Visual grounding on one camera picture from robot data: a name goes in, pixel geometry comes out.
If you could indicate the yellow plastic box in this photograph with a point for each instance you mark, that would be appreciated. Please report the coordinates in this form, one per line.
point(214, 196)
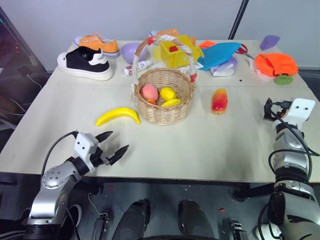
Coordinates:
point(175, 58)

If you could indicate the yellow lemon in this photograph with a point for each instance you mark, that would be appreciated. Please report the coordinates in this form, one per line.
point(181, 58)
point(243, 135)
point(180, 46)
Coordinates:
point(168, 93)

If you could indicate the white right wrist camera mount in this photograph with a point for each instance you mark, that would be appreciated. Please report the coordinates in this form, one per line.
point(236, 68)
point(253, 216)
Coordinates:
point(298, 110)

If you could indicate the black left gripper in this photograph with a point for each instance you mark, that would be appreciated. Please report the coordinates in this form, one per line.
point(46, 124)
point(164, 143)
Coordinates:
point(99, 158)

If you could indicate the yellow banana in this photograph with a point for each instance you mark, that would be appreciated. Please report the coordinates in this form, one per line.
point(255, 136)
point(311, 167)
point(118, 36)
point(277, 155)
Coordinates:
point(117, 112)

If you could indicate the black and white sneaker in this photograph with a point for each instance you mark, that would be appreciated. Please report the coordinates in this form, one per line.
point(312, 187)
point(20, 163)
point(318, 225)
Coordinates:
point(80, 61)

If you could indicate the purple plastic scoop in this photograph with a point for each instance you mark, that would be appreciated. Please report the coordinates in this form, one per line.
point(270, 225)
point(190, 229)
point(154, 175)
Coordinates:
point(268, 42)

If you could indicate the white paper pack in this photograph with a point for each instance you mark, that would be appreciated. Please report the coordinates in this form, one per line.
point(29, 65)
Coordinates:
point(223, 70)

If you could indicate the white tissue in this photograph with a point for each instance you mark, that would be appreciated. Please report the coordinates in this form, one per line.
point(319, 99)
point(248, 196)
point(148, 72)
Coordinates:
point(253, 65)

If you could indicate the orange cloth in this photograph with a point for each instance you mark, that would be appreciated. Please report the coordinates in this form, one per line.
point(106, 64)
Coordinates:
point(277, 63)

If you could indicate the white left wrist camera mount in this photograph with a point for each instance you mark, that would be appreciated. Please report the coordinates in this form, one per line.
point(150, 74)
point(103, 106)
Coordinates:
point(83, 145)

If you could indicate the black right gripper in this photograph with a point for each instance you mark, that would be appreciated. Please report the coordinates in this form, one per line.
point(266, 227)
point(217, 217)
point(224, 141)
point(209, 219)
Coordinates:
point(278, 112)

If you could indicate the blue felt cloth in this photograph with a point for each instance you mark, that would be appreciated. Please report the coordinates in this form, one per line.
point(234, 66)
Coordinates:
point(217, 53)

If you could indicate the orange red mesh item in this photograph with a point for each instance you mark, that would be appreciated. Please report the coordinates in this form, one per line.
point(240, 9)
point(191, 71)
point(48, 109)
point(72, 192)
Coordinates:
point(206, 44)

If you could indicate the dark monitor screen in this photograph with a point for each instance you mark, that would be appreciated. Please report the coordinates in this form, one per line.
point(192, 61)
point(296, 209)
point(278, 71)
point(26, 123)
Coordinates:
point(15, 70)

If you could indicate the orange toy food piece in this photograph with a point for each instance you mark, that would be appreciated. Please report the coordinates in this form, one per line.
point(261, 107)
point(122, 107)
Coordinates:
point(151, 101)

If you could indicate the small red block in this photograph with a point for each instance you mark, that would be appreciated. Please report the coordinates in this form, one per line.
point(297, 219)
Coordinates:
point(172, 49)

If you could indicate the black metal bracket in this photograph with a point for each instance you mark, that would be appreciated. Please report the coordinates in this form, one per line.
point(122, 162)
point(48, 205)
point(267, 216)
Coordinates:
point(102, 225)
point(237, 228)

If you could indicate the black tripod pole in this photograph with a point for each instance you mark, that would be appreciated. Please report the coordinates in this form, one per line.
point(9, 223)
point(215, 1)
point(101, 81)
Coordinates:
point(237, 20)

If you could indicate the purple plastic bowl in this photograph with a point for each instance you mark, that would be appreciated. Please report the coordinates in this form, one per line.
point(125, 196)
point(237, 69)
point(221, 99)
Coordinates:
point(128, 51)

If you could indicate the small white bottle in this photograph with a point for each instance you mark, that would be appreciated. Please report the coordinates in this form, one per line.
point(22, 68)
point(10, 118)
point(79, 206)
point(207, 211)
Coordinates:
point(143, 64)

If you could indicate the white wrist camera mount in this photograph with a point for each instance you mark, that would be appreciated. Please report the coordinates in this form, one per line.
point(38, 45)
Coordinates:
point(83, 145)
point(298, 110)

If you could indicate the pink peach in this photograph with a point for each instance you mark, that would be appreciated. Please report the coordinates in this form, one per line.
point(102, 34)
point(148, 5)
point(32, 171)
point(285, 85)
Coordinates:
point(149, 92)

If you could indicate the red yellow mango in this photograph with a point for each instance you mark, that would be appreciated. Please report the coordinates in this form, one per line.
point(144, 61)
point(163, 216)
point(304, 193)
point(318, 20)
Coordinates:
point(220, 101)

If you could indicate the dark rounded robot foot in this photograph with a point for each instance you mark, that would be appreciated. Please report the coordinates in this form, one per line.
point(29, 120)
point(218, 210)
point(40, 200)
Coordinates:
point(135, 220)
point(195, 220)

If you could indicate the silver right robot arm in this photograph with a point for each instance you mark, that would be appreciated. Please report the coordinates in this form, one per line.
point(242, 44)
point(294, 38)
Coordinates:
point(287, 145)

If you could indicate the green round plastic object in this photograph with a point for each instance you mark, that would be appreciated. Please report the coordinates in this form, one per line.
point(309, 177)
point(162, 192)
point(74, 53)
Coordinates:
point(283, 80)

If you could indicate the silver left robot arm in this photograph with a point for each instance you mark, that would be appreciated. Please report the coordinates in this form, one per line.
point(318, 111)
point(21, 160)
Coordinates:
point(50, 180)

